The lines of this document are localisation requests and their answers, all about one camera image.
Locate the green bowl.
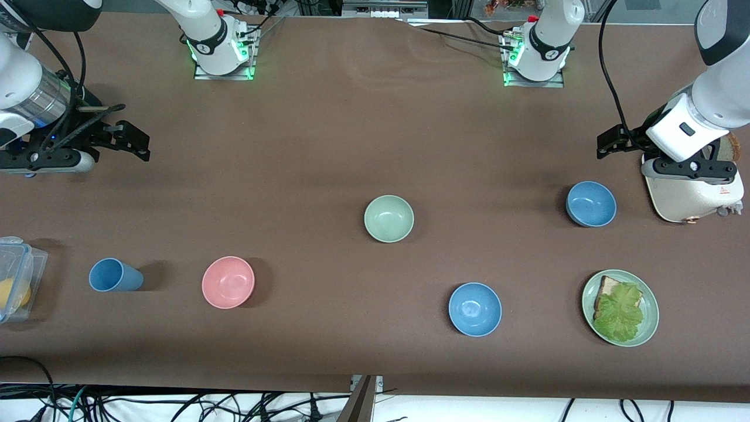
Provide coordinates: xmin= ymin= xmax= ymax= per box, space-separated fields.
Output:
xmin=364 ymin=195 xmax=415 ymax=243

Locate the blue bowl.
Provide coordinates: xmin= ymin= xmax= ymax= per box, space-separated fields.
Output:
xmin=565 ymin=181 xmax=617 ymax=228
xmin=448 ymin=282 xmax=503 ymax=338

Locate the pink bowl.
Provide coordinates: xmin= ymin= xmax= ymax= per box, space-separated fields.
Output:
xmin=202 ymin=256 xmax=255 ymax=309

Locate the cream white toaster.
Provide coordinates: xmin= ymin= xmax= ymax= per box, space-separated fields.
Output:
xmin=642 ymin=149 xmax=745 ymax=224

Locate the blue cup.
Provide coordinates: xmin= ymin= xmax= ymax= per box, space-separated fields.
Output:
xmin=88 ymin=258 xmax=144 ymax=292

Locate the clear plastic container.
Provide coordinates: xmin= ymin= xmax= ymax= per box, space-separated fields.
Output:
xmin=0 ymin=236 xmax=49 ymax=324

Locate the bread slice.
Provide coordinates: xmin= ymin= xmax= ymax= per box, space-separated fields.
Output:
xmin=594 ymin=275 xmax=643 ymax=321

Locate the green plate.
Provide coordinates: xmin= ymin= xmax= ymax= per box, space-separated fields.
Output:
xmin=581 ymin=269 xmax=660 ymax=348

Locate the green lettuce leaf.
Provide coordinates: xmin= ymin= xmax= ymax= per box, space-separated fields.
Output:
xmin=593 ymin=283 xmax=645 ymax=343

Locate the yellow round food item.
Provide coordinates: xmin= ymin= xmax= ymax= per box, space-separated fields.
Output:
xmin=0 ymin=278 xmax=32 ymax=311

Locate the brown table cover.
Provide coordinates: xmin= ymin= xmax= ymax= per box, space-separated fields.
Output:
xmin=0 ymin=11 xmax=750 ymax=404

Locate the dark angled beam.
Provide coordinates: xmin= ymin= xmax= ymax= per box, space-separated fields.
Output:
xmin=336 ymin=375 xmax=377 ymax=422

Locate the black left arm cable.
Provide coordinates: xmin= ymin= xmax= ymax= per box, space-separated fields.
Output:
xmin=598 ymin=0 xmax=635 ymax=138

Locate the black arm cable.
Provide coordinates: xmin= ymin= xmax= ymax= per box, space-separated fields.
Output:
xmin=0 ymin=12 xmax=87 ymax=150
xmin=598 ymin=0 xmax=635 ymax=138

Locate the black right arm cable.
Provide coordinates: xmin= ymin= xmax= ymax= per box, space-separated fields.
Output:
xmin=0 ymin=12 xmax=87 ymax=150

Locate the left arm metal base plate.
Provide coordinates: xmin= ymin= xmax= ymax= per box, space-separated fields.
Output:
xmin=503 ymin=29 xmax=566 ymax=89

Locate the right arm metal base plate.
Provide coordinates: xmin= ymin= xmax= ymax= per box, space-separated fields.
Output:
xmin=193 ymin=23 xmax=260 ymax=81

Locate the teal cable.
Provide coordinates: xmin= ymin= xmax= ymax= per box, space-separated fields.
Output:
xmin=66 ymin=386 xmax=90 ymax=422

